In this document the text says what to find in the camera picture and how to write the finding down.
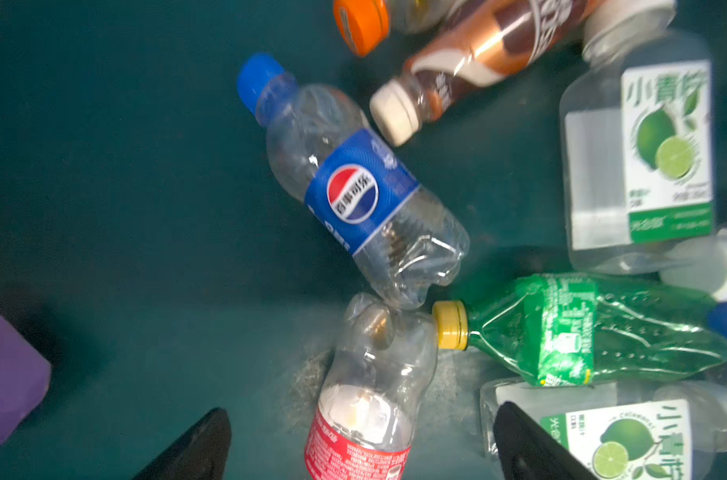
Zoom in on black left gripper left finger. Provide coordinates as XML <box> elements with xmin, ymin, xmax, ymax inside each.
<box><xmin>134</xmin><ymin>408</ymin><xmax>231</xmax><ymax>480</ymax></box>

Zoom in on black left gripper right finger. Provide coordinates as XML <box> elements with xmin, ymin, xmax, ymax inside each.
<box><xmin>493</xmin><ymin>402</ymin><xmax>595</xmax><ymax>480</ymax></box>

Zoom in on lime label bottle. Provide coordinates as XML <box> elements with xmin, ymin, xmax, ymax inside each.
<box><xmin>479</xmin><ymin>378</ymin><xmax>727</xmax><ymax>479</ymax></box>
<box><xmin>559</xmin><ymin>1</ymin><xmax>715</xmax><ymax>275</ymax></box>

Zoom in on green sprite bottle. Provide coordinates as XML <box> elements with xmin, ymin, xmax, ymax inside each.
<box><xmin>433</xmin><ymin>273</ymin><xmax>727</xmax><ymax>387</ymax></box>

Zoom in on red label cola bottle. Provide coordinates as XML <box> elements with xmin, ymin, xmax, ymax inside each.
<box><xmin>304</xmin><ymin>293</ymin><xmax>437</xmax><ymax>480</ymax></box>

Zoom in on pink label white cap bottle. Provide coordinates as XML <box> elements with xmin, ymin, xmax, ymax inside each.
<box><xmin>659</xmin><ymin>223</ymin><xmax>727</xmax><ymax>303</ymax></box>

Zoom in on blue pepsi bottle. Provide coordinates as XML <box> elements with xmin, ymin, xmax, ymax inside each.
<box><xmin>237</xmin><ymin>53</ymin><xmax>469</xmax><ymax>310</ymax></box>

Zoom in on purple toy spatula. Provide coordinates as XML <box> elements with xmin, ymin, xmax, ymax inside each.
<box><xmin>0</xmin><ymin>315</ymin><xmax>51</xmax><ymax>445</ymax></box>

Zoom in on upright lime label bottle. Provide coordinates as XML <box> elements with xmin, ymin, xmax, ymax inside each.
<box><xmin>559</xmin><ymin>1</ymin><xmax>715</xmax><ymax>275</ymax></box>

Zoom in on brown coffee drink bottle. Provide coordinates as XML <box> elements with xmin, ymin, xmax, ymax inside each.
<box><xmin>369</xmin><ymin>0</ymin><xmax>601</xmax><ymax>146</ymax></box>

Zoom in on orange cap soda bottle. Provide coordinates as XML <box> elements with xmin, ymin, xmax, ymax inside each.
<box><xmin>332</xmin><ymin>0</ymin><xmax>461</xmax><ymax>57</ymax></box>

